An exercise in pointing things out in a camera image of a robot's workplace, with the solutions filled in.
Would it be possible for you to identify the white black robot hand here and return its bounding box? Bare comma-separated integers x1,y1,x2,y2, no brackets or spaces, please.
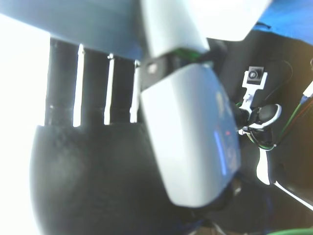
29,0,243,235

